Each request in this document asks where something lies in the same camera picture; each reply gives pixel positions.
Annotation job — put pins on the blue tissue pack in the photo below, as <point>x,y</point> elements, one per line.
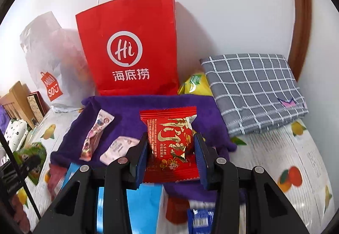
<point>144,210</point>

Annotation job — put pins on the blue snack packet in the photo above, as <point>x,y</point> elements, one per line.
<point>200,219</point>

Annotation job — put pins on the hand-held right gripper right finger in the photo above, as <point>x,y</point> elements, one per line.
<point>200,162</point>

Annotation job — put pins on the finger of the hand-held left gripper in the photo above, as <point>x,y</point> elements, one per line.
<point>30,164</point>

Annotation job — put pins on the red paper bag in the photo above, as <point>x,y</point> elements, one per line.
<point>129,38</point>

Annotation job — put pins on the green snack packet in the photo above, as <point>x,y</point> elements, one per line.
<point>21,154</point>

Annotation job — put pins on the white dotted pillow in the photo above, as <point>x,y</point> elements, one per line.
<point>16,133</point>

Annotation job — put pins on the wooden headboard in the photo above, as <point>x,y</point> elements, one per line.
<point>13,99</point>

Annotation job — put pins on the long pink snack packet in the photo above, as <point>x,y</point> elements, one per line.
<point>96,133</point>

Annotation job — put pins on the white plastic shopping bag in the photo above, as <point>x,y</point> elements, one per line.
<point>53,59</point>

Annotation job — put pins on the magenta snack packet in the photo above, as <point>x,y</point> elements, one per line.
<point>56,179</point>

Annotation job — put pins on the brown wooden door frame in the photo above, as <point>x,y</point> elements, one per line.
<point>300,24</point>

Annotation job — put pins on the purple towel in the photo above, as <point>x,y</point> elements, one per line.
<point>127,117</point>

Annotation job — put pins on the yellow green snack bag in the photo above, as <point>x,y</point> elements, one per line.
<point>193,85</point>

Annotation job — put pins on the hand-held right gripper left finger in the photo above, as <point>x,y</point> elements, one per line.
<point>142,162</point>

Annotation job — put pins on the small white pink packet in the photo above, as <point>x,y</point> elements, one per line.
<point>119,148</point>

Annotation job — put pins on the grey checked cloth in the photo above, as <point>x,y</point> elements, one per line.
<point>254,91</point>

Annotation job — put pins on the red gold print snack packet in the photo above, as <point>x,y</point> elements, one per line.
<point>169,144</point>

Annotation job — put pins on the patterned book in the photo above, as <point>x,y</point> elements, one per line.
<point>37,108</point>

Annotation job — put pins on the fruit print tablecloth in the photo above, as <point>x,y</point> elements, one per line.
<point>286,170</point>

